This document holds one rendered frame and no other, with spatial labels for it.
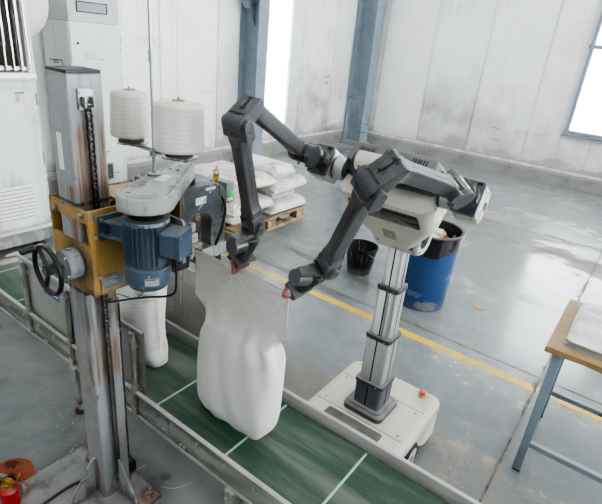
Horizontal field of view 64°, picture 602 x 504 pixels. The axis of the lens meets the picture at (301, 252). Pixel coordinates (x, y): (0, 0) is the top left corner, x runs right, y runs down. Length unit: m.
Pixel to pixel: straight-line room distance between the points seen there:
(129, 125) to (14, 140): 2.82
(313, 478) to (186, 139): 1.32
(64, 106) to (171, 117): 0.31
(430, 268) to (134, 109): 2.64
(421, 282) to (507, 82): 6.18
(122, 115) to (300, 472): 1.46
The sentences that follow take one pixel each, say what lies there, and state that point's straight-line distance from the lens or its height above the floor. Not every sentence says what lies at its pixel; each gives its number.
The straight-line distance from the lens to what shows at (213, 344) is 2.02.
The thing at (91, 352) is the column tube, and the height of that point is 0.77.
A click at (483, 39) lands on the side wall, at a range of 9.72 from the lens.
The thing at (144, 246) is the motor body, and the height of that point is 1.25.
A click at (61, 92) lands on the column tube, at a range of 1.68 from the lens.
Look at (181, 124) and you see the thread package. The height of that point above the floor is 1.63.
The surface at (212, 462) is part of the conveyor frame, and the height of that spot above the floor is 0.33.
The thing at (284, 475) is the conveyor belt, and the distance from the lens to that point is 2.04.
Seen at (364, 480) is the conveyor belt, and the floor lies 0.38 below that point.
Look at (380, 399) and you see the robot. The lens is 2.45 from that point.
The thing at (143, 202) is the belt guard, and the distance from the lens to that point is 1.55.
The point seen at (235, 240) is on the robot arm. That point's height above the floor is 1.25.
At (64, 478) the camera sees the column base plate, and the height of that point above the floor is 0.02.
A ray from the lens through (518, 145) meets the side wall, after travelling 9.55.
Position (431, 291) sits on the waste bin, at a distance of 3.94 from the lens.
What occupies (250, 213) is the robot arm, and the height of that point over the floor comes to 1.34.
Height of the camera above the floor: 1.90
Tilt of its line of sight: 24 degrees down
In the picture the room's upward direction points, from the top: 6 degrees clockwise
